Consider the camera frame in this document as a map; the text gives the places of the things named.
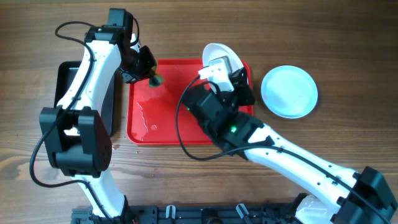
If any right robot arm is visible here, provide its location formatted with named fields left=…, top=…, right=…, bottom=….
left=178, top=68, right=397, bottom=223

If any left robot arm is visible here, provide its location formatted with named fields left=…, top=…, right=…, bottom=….
left=37, top=8, right=163, bottom=223

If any white plate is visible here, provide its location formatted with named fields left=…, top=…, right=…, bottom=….
left=261, top=65, right=318, bottom=119
left=202, top=43, right=244, bottom=81

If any red plastic tray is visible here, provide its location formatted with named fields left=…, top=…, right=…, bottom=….
left=126, top=58, right=254, bottom=146

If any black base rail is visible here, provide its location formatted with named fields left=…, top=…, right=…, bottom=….
left=71, top=203, right=300, bottom=224

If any green yellow sponge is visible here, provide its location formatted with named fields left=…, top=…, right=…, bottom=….
left=149, top=74, right=164, bottom=88

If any black rectangular tray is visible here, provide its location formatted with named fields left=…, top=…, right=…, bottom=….
left=53, top=61, right=116, bottom=137

